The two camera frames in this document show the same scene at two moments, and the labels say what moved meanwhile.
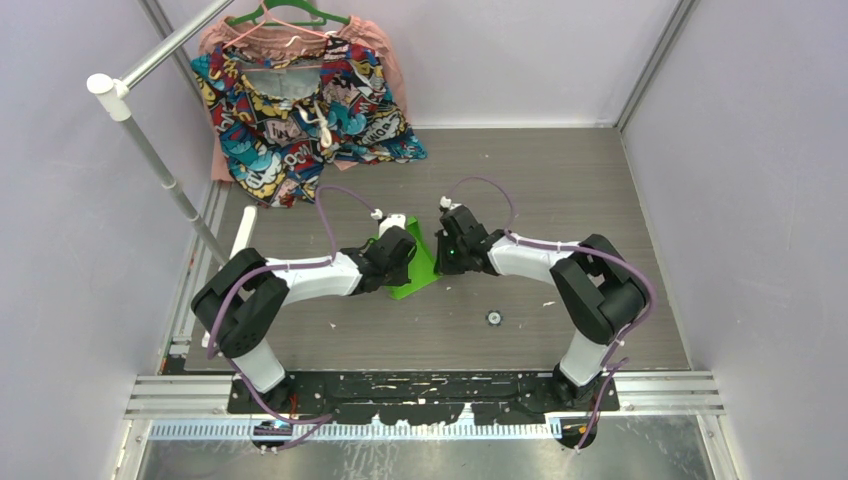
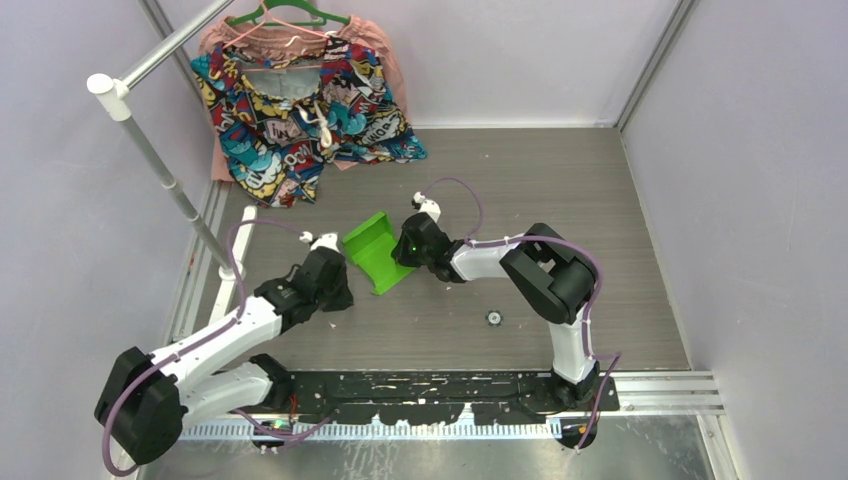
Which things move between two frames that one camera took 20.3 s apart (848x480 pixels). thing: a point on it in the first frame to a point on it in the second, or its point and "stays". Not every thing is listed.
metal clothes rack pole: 112,92 stays
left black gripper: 403,279 to 346,298
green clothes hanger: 250,17 stays
